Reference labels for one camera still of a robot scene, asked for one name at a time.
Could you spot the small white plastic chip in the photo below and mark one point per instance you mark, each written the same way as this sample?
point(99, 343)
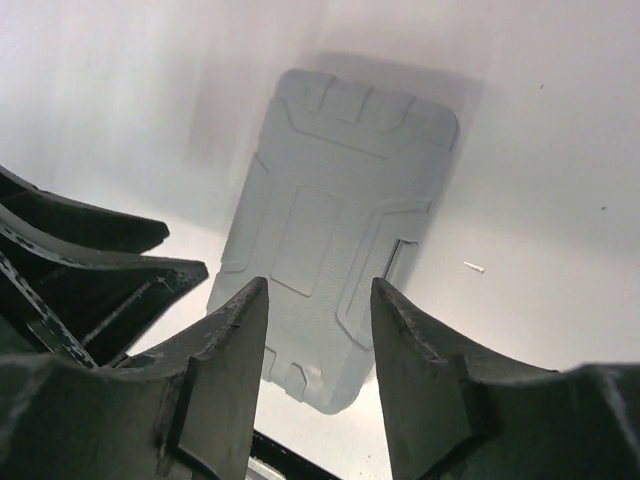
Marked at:
point(474, 267)

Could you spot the grey plastic tool case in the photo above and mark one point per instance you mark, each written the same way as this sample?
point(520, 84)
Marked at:
point(338, 192)

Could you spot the aluminium front rail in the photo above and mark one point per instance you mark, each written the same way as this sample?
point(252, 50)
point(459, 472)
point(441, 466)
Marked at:
point(285, 461)

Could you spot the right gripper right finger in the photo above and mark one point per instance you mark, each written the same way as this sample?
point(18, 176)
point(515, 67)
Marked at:
point(455, 409)

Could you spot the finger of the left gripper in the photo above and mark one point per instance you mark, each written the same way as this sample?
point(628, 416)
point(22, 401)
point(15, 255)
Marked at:
point(89, 306)
point(77, 222)

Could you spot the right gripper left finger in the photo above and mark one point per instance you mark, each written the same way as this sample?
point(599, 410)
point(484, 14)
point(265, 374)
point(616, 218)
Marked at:
point(184, 409)

